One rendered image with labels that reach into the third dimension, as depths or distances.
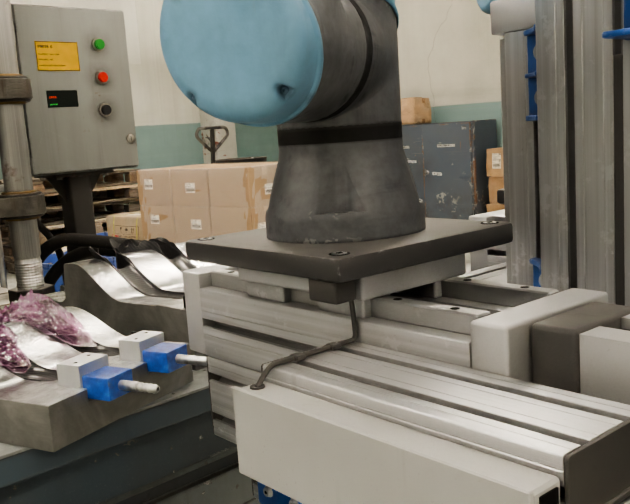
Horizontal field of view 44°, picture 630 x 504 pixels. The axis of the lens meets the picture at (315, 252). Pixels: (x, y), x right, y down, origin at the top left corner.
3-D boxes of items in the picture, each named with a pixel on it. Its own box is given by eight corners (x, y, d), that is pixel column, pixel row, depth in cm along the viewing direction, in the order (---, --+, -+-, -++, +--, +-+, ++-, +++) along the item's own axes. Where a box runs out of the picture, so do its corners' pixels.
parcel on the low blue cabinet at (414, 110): (433, 122, 856) (432, 96, 851) (414, 124, 833) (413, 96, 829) (403, 124, 886) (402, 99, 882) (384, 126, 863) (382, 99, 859)
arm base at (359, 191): (459, 224, 74) (454, 118, 73) (340, 248, 65) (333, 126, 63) (349, 218, 86) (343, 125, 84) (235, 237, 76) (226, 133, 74)
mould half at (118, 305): (320, 331, 133) (315, 252, 131) (196, 371, 115) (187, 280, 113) (154, 300, 168) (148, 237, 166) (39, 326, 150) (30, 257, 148)
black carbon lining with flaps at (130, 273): (267, 294, 132) (263, 238, 131) (189, 314, 121) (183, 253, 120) (151, 276, 157) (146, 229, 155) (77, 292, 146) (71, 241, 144)
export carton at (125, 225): (193, 258, 659) (189, 210, 653) (147, 267, 629) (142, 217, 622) (152, 253, 705) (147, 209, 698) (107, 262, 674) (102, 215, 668)
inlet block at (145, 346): (225, 376, 102) (222, 336, 101) (203, 388, 98) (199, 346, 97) (146, 368, 108) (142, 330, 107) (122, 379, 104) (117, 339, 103)
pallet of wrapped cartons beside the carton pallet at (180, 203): (328, 288, 569) (319, 158, 555) (247, 312, 511) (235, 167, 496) (216, 276, 650) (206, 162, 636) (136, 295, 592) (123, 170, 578)
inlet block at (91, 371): (174, 404, 93) (169, 360, 92) (146, 419, 88) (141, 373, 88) (90, 393, 99) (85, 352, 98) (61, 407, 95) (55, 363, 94)
